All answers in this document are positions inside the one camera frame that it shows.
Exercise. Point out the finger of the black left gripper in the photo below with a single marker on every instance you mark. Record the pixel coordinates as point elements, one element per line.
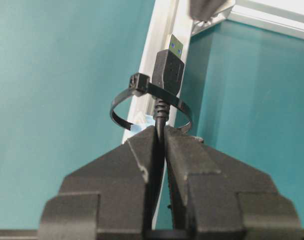
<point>202,10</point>

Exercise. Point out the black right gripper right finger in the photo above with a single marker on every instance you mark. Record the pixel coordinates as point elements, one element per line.
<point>217,197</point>

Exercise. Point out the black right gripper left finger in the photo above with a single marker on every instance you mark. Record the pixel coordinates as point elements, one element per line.
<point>110,198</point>

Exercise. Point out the aluminium extrusion rectangular frame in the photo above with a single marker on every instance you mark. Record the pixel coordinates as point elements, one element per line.
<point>243,95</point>

